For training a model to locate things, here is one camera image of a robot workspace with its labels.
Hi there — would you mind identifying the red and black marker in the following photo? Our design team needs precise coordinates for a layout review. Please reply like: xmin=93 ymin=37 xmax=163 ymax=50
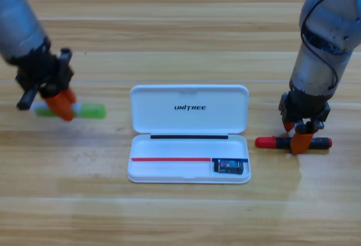
xmin=255 ymin=136 xmax=333 ymax=150

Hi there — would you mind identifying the white Unitree pencil case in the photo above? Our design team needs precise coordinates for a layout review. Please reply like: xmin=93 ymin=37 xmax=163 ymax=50
xmin=127 ymin=84 xmax=252 ymax=184

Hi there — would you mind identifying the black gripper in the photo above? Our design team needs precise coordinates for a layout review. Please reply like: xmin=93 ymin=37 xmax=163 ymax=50
xmin=10 ymin=41 xmax=77 ymax=122
xmin=278 ymin=90 xmax=331 ymax=156

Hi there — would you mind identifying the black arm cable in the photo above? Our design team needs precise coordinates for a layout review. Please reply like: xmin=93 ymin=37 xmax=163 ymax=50
xmin=300 ymin=0 xmax=359 ymax=89

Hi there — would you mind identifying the green and white pen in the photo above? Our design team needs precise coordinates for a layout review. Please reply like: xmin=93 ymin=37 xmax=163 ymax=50
xmin=33 ymin=102 xmax=107 ymax=120

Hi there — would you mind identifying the black and blue eraser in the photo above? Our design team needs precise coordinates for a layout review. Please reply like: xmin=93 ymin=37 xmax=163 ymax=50
xmin=213 ymin=158 xmax=245 ymax=175

